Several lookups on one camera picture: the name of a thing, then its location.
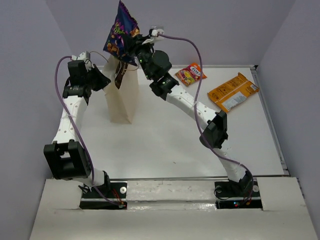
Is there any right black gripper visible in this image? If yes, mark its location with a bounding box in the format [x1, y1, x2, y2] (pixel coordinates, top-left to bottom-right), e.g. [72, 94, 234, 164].
[122, 30, 156, 80]

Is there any purple snack bag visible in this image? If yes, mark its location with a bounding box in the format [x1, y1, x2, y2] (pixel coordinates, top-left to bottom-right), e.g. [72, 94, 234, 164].
[103, 0, 140, 66]

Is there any brown Kettle chips bag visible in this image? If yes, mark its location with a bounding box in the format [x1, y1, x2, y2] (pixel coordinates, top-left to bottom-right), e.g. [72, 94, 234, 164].
[114, 61, 128, 89]

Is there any beige paper bag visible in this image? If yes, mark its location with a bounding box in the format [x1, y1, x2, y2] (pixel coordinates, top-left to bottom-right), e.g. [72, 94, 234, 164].
[102, 55, 139, 124]

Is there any orange snack bar packet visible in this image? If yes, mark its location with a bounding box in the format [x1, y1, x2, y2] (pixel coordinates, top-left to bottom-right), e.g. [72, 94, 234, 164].
[207, 72, 260, 113]

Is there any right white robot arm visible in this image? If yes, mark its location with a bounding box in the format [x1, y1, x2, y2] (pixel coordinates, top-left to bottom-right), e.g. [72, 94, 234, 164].
[122, 29, 254, 200]

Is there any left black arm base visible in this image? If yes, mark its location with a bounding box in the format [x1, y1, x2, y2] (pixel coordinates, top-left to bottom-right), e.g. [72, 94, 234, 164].
[78, 181, 128, 210]

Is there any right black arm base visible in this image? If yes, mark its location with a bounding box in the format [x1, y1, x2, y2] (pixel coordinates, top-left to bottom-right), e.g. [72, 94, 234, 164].
[213, 180, 263, 210]

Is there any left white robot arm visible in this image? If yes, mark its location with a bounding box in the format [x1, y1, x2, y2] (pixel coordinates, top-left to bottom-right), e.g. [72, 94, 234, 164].
[43, 56, 111, 198]

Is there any orange red candy packet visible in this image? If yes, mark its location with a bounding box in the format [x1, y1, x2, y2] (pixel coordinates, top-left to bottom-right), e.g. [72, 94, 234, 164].
[174, 62, 207, 87]

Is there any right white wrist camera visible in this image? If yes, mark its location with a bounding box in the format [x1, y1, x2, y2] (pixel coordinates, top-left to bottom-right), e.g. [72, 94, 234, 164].
[142, 25, 164, 45]

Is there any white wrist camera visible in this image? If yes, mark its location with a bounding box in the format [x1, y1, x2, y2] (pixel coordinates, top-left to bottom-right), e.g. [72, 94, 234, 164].
[142, 25, 164, 45]
[71, 51, 92, 71]

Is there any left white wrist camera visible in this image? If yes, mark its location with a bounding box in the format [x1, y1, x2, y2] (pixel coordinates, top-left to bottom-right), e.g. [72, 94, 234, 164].
[71, 51, 92, 71]

